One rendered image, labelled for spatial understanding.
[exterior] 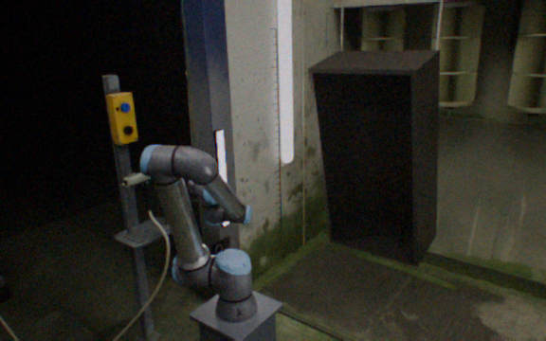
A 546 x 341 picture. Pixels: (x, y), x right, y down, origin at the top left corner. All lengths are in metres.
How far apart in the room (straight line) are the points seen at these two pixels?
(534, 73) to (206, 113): 2.10
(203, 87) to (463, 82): 1.87
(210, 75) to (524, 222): 2.39
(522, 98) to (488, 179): 0.68
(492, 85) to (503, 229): 1.09
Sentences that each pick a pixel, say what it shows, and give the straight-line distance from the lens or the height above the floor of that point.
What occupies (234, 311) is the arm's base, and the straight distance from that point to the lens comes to 1.97.
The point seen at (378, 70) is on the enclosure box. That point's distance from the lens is 2.26.
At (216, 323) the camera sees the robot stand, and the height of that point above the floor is 0.64.
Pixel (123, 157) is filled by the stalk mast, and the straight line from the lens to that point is 2.48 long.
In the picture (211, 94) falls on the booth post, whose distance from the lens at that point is 2.57.
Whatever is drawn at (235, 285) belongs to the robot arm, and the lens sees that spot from 1.91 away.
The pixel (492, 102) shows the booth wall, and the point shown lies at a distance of 3.77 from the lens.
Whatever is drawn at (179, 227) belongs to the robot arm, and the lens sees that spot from 1.76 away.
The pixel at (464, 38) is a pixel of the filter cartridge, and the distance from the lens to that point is 3.40.
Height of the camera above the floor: 1.86
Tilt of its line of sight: 18 degrees down
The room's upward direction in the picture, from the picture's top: 2 degrees counter-clockwise
